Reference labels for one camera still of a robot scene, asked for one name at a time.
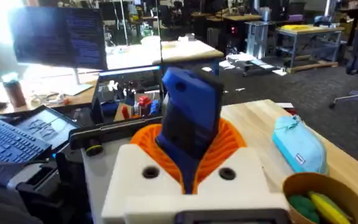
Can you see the blue electric screwdriver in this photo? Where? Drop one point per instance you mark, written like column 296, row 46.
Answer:
column 191, row 102

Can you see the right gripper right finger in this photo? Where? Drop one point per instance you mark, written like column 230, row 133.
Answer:
column 241, row 174

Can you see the light blue zip bag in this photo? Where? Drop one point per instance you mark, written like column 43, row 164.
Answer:
column 300, row 146

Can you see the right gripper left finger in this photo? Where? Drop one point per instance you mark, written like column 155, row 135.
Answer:
column 132, row 174

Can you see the brown paper tub with toys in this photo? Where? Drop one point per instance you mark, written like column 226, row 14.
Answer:
column 325, row 193

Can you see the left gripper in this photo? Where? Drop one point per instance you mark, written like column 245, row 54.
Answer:
column 98, row 174

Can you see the dark computer monitor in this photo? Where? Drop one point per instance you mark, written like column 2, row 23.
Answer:
column 57, row 37

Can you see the brown bottle with white cap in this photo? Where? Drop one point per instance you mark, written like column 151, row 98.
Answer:
column 14, row 91

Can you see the black laptop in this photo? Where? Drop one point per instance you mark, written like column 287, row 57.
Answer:
column 14, row 140

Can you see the wooden table with metal frame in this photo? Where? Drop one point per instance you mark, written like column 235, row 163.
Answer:
column 309, row 31

